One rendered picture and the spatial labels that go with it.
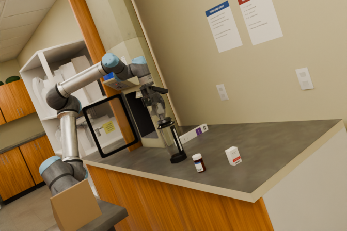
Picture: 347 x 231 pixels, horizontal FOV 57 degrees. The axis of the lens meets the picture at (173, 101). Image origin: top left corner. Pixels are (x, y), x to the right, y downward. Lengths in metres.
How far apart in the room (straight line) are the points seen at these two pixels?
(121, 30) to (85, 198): 1.11
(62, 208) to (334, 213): 1.21
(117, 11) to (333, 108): 1.41
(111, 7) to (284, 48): 1.11
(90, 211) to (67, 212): 0.10
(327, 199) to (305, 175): 0.19
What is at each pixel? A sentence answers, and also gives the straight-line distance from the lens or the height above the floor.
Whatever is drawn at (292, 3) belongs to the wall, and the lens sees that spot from 1.73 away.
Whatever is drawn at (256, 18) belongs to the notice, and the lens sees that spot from 1.86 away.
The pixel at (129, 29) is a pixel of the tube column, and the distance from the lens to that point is 2.20.
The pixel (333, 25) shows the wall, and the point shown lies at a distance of 1.65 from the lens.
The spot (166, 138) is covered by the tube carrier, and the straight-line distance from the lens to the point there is 1.79.
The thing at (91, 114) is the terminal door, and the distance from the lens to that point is 2.37.
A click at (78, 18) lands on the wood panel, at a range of 2.50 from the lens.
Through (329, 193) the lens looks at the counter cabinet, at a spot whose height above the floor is 0.69.
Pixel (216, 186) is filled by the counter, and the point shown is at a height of 0.94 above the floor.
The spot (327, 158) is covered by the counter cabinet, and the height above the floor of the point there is 0.84.
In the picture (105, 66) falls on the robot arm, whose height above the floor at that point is 1.58.
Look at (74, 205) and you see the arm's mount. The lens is 1.54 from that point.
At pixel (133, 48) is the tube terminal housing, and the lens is 2.18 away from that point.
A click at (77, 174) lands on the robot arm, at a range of 1.73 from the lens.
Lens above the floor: 1.50
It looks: 7 degrees down
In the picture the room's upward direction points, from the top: 20 degrees counter-clockwise
